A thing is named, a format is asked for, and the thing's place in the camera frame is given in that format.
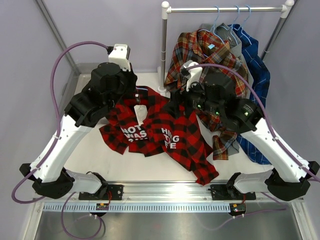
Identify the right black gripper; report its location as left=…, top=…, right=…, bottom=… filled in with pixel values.
left=162, top=74, right=223, bottom=120

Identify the red black plaid shirt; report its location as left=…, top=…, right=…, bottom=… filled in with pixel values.
left=99, top=86, right=219, bottom=186

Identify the brown orange plaid shirt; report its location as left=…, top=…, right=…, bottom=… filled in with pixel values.
left=164, top=28, right=250, bottom=161

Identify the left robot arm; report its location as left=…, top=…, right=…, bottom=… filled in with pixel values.
left=19, top=62, right=138, bottom=200

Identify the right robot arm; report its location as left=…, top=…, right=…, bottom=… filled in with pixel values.
left=166, top=69, right=320, bottom=202

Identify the grey shirt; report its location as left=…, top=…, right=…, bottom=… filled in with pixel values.
left=199, top=23, right=242, bottom=58

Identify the blue plaid shirt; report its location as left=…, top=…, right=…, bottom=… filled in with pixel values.
left=233, top=24, right=271, bottom=165

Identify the grey plastic bin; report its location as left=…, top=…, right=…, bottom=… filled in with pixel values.
left=61, top=62, right=99, bottom=103

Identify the metal clothes rack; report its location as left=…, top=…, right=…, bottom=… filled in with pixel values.
left=157, top=0, right=298, bottom=96

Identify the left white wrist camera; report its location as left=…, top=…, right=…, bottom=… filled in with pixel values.
left=108, top=43, right=131, bottom=72

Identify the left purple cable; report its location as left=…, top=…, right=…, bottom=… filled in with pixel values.
left=11, top=41, right=110, bottom=205

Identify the aluminium mounting rail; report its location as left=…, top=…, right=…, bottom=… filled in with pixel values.
left=34, top=181, right=305, bottom=203

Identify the aluminium frame post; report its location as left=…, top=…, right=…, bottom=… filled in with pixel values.
left=34, top=0, right=80, bottom=75

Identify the slotted cable duct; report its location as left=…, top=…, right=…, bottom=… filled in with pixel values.
left=42, top=202, right=231, bottom=213

